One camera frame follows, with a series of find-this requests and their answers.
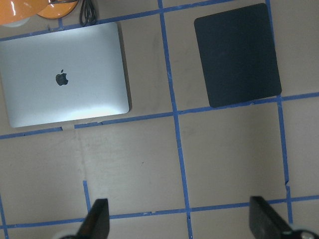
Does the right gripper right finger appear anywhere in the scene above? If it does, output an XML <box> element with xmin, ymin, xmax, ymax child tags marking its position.
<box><xmin>249</xmin><ymin>196</ymin><xmax>294</xmax><ymax>239</ymax></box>

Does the black lamp power cable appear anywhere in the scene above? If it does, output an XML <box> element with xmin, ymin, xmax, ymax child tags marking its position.
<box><xmin>79</xmin><ymin>0</ymin><xmax>98</xmax><ymax>27</ymax></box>

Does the silver laptop notebook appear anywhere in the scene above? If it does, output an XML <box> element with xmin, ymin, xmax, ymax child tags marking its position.
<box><xmin>0</xmin><ymin>22</ymin><xmax>130</xmax><ymax>128</ymax></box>

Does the orange desk lamp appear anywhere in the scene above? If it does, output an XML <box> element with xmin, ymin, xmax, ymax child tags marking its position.
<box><xmin>0</xmin><ymin>0</ymin><xmax>75</xmax><ymax>25</ymax></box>

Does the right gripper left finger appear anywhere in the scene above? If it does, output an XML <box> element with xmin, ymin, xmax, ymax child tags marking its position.
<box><xmin>75</xmin><ymin>199</ymin><xmax>110</xmax><ymax>239</ymax></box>

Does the black mousepad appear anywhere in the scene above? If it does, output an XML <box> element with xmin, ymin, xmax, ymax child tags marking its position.
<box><xmin>194</xmin><ymin>3</ymin><xmax>282</xmax><ymax>108</ymax></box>

